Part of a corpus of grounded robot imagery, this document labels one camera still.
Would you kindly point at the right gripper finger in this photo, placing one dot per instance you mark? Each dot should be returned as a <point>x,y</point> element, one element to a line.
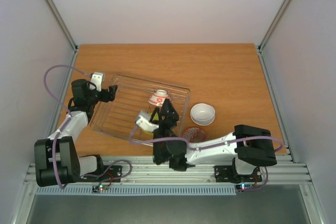
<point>156,119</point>
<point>169,115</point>

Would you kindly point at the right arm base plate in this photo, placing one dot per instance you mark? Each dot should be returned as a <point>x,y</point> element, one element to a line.
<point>228,174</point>

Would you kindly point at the plain white bowl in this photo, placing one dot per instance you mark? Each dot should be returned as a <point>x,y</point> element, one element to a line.
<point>204,122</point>
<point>202,112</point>

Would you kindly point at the red geometric pattern bowl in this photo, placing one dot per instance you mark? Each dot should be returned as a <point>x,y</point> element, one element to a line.
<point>195,135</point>

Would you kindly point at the red floral pattern bowl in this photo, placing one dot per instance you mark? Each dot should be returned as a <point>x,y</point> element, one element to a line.
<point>158,97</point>

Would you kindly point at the right controller board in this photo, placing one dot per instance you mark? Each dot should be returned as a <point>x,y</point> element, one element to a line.
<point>243,187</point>

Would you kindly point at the controller board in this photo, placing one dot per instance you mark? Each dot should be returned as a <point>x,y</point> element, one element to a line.
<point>243,187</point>
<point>99,189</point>

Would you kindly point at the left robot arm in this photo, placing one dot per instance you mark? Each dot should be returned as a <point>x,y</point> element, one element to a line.
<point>56,158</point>

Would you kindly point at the chrome wire dish rack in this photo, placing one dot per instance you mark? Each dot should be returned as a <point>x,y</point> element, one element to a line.
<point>117,118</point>

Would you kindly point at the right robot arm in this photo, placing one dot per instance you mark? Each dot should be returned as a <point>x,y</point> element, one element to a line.
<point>249,147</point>

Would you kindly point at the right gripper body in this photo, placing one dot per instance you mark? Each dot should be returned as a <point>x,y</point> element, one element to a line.
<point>165,122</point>

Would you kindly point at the slotted grey cable duct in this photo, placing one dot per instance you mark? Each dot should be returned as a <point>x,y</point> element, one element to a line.
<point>142,190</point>

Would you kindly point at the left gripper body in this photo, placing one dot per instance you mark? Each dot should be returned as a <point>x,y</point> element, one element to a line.
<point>92,99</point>

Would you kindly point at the left controller board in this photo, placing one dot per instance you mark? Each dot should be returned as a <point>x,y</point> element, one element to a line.
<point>99,189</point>

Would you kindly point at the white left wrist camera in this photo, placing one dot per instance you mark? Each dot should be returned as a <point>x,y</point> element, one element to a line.
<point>97,79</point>

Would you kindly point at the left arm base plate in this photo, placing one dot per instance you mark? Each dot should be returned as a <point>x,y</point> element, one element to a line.
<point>114,171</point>

